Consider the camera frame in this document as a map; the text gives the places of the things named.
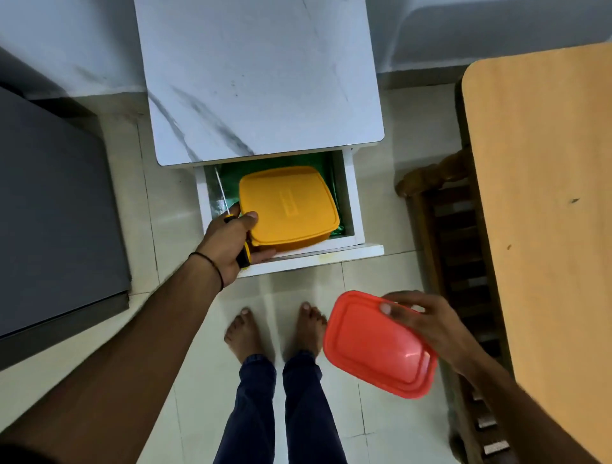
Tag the grey cabinet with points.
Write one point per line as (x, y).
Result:
(52, 215)

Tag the green drawer liner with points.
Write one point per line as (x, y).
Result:
(227, 179)

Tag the person's left hand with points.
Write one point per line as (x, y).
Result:
(221, 244)

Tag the person's left thumb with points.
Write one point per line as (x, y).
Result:
(264, 255)

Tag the person's right leg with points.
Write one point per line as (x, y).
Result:
(311, 411)

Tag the person's right forearm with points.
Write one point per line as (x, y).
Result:
(516, 416)

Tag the person's left foot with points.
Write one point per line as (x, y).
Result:
(245, 334)

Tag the dark wooden chair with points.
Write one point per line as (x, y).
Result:
(444, 239)

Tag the person's leg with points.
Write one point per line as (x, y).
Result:
(311, 411)
(248, 411)

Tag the black wrist band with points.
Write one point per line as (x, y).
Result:
(213, 267)

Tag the person's right thumb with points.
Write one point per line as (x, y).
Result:
(393, 309)

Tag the white marble top cabinet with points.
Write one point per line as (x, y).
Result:
(258, 76)

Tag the person's left forearm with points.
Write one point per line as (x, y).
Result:
(119, 363)

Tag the person's right hand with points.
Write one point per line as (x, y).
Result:
(437, 327)

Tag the white drawer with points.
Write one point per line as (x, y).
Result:
(354, 200)

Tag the yellow plastic container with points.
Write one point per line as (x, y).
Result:
(289, 205)

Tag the red plastic container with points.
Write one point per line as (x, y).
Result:
(373, 346)

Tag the person's foot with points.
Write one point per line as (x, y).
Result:
(307, 330)
(245, 334)

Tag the person's right foot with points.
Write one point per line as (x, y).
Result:
(307, 330)

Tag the person's left leg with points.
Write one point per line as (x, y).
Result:
(248, 411)

